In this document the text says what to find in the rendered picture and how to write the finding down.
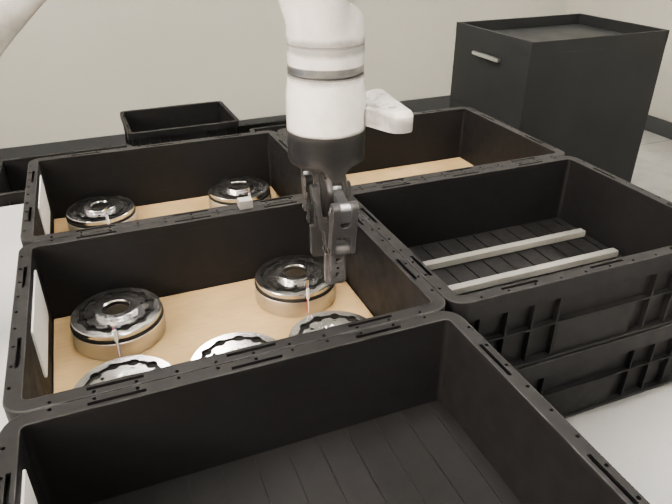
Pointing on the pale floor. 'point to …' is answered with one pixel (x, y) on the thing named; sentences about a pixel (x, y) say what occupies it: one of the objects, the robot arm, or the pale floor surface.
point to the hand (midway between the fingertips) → (327, 255)
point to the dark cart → (563, 81)
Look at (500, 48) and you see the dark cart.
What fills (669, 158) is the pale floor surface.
